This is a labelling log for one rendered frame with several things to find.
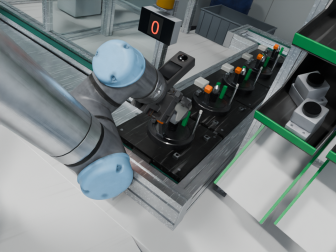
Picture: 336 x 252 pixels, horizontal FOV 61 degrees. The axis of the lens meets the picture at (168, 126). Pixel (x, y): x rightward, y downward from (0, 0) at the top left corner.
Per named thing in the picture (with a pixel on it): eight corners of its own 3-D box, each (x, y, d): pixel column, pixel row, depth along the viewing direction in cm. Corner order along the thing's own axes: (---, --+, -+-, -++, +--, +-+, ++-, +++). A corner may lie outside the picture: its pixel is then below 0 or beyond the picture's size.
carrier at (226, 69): (250, 113, 108) (264, 84, 100) (198, 84, 116) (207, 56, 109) (270, 93, 125) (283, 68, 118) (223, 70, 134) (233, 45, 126)
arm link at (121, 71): (77, 60, 46) (116, 24, 45) (112, 80, 56) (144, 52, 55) (101, 96, 43) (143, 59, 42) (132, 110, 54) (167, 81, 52)
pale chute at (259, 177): (262, 224, 63) (261, 224, 59) (216, 185, 69) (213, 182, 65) (342, 129, 64) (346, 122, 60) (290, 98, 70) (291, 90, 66)
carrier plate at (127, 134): (179, 183, 72) (181, 177, 70) (110, 134, 80) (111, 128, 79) (220, 142, 89) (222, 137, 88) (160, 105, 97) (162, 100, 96)
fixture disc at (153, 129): (176, 157, 76) (177, 152, 75) (136, 131, 81) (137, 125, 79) (201, 136, 86) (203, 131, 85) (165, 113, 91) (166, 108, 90)
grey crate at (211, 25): (251, 60, 248) (262, 34, 234) (193, 32, 270) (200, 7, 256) (267, 50, 279) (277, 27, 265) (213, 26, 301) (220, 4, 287)
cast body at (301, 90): (323, 110, 58) (336, 87, 52) (302, 115, 57) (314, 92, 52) (302, 82, 62) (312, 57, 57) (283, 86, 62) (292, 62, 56)
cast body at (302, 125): (301, 146, 53) (314, 125, 48) (281, 133, 55) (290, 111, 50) (325, 120, 56) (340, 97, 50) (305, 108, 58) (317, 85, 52)
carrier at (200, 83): (222, 140, 90) (237, 108, 83) (163, 104, 98) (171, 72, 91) (250, 113, 108) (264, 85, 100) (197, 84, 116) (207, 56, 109)
